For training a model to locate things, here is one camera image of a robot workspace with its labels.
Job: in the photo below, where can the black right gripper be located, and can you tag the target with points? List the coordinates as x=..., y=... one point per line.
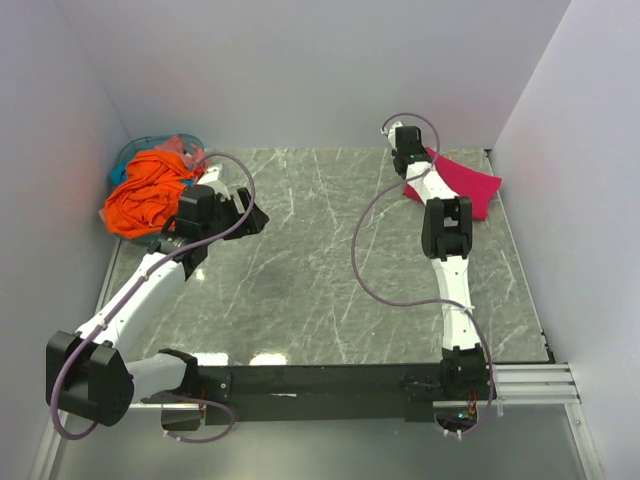
x=422, y=150

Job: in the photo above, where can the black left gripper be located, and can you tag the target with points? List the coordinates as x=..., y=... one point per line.
x=254, y=223

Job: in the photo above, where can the red t shirt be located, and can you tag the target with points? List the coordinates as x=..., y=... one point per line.
x=447, y=180

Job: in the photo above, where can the orange t shirt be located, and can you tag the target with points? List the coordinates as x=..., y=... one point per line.
x=149, y=197

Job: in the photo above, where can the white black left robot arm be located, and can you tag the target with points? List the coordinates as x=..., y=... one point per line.
x=106, y=339

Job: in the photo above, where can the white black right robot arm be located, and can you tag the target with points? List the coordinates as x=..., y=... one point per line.
x=446, y=239

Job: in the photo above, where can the pink t shirt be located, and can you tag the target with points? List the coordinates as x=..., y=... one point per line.
x=191, y=154

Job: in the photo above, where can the teal plastic laundry basket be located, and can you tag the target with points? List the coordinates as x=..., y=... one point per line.
x=130, y=150

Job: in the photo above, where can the blue garment in basket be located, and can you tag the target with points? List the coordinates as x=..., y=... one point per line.
x=118, y=174

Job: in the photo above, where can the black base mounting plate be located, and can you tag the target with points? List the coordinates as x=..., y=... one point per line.
x=350, y=395

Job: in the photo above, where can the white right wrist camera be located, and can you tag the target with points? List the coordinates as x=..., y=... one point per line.
x=387, y=131

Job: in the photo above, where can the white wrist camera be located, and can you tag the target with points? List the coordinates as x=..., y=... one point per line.
x=213, y=178
x=387, y=131

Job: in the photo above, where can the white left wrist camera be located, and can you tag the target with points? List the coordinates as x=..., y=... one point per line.
x=213, y=178

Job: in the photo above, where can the aluminium frame rail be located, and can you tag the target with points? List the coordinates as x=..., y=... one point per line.
x=535, y=385

